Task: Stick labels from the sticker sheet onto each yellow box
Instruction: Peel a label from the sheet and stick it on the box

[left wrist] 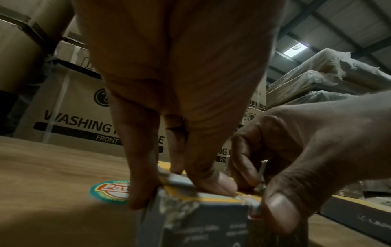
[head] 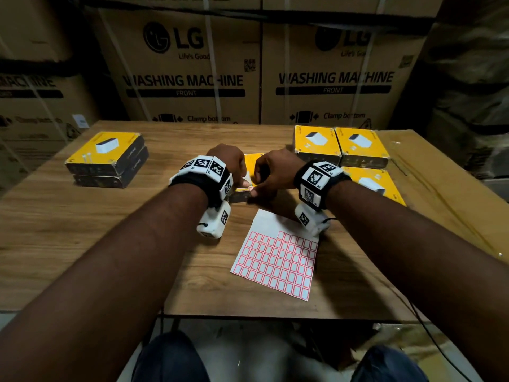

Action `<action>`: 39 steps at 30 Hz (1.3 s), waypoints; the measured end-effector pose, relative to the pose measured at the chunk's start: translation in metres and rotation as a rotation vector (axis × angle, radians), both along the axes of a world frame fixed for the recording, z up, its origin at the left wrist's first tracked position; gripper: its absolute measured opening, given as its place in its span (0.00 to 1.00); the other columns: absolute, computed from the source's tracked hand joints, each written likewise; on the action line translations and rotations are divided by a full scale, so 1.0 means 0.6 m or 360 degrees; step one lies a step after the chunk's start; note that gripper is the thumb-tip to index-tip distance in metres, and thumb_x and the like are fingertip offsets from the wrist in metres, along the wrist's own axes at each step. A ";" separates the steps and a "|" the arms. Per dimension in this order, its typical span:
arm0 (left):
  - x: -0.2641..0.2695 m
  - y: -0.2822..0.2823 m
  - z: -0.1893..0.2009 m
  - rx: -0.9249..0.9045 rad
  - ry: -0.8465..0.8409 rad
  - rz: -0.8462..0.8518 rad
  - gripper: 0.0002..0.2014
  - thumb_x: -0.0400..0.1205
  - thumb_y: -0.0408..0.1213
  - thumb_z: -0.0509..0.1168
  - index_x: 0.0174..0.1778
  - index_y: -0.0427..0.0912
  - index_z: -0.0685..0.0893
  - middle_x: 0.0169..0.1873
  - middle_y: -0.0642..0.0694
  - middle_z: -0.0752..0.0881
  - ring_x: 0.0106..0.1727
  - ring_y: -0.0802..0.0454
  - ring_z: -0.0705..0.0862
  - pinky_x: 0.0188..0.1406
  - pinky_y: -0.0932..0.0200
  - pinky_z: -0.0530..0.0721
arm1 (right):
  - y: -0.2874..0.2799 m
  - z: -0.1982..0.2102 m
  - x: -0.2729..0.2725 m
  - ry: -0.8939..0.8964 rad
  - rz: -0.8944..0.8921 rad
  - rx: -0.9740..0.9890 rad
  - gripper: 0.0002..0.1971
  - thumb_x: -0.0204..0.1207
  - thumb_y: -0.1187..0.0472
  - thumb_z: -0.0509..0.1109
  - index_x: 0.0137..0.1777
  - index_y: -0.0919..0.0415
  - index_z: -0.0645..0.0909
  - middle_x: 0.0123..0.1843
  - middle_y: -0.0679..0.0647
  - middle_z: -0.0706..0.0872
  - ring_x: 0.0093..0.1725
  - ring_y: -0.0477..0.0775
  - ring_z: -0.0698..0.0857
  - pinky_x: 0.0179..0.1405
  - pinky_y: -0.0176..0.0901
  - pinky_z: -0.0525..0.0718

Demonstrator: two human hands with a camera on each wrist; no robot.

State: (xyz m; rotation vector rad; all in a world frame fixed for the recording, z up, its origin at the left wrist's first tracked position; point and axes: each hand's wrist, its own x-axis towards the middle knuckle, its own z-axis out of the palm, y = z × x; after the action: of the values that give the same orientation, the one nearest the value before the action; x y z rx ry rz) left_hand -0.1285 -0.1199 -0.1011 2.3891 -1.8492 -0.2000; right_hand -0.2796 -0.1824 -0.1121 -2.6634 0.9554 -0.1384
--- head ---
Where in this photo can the person's left hand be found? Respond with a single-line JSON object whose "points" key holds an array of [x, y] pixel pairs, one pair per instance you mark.
{"points": [[232, 161]]}

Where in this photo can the person's right hand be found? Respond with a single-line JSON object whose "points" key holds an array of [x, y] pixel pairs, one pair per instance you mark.
{"points": [[278, 171]]}

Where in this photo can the yellow box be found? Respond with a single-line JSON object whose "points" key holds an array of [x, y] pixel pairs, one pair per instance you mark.
{"points": [[250, 163], [393, 190], [304, 147], [375, 149]]}

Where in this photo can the yellow box back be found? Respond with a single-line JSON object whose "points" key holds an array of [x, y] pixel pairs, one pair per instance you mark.
{"points": [[304, 147], [375, 149]]}

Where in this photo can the sheet of red-bordered labels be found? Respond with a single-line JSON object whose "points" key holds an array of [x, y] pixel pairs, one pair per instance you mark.
{"points": [[274, 266]]}

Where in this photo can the group of yellow boxes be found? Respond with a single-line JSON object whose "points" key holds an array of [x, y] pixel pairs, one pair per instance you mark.
{"points": [[83, 149]]}

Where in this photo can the person's right forearm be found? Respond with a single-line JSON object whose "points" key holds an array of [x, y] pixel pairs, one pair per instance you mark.
{"points": [[417, 254]]}

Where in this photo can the person's left forearm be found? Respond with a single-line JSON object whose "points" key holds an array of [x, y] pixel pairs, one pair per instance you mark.
{"points": [[99, 282]]}

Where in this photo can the person's left leg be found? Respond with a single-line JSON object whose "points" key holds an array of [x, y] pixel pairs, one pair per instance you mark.
{"points": [[171, 360]]}

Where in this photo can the person's leg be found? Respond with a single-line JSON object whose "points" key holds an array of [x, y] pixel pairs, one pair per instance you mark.
{"points": [[389, 366], [171, 360]]}

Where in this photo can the person's right leg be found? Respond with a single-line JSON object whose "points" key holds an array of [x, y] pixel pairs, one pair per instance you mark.
{"points": [[389, 366]]}

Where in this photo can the black wristband with marker tags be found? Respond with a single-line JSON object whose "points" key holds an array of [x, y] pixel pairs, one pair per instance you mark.
{"points": [[195, 180], [318, 186]]}

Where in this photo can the stack of large printed cartons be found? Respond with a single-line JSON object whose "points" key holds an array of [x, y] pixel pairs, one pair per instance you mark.
{"points": [[179, 103]]}

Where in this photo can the black stretch wrap band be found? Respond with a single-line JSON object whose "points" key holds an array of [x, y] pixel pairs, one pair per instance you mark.
{"points": [[39, 67], [318, 17]]}

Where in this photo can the flat brown cardboard sheet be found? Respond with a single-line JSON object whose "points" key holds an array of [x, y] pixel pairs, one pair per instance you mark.
{"points": [[445, 182]]}

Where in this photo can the plastic wrapped flat carton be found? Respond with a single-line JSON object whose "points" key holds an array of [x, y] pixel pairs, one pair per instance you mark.
{"points": [[401, 338]]}

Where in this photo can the plastic wrapped cardboard stack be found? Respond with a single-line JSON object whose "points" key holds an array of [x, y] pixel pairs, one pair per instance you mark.
{"points": [[469, 87]]}

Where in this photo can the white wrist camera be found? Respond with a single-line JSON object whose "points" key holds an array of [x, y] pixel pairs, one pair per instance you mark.
{"points": [[212, 222], [312, 222]]}

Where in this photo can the black metal table frame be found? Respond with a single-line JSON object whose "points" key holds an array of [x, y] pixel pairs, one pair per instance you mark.
{"points": [[175, 324]]}

